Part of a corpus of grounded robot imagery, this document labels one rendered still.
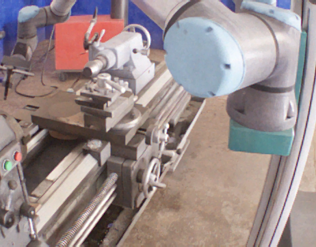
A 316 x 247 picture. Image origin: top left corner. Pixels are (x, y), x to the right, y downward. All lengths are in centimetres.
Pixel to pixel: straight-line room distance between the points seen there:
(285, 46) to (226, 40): 19
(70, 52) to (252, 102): 409
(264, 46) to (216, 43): 13
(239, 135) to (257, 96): 10
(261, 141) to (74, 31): 403
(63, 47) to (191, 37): 419
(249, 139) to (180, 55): 27
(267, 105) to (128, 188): 122
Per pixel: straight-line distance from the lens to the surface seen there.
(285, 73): 84
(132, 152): 188
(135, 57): 251
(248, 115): 86
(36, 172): 198
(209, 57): 66
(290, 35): 82
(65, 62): 488
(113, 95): 173
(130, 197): 198
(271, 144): 88
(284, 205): 122
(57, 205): 159
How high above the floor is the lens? 185
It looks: 27 degrees down
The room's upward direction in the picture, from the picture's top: 2 degrees clockwise
